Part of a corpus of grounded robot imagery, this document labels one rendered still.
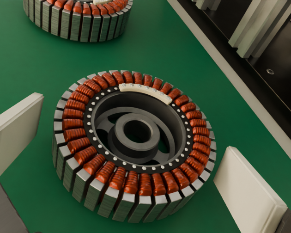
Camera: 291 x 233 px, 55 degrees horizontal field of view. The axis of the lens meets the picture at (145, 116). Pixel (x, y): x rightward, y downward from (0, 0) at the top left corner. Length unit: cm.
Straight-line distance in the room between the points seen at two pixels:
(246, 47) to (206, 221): 20
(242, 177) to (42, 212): 12
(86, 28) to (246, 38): 17
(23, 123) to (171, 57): 20
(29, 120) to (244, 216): 13
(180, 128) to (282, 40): 26
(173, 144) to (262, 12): 18
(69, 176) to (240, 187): 10
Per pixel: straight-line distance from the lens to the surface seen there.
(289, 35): 46
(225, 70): 35
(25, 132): 17
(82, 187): 17
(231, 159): 20
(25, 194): 19
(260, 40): 35
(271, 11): 32
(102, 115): 21
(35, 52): 28
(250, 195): 17
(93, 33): 29
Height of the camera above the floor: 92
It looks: 45 degrees down
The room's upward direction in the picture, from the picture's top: 23 degrees clockwise
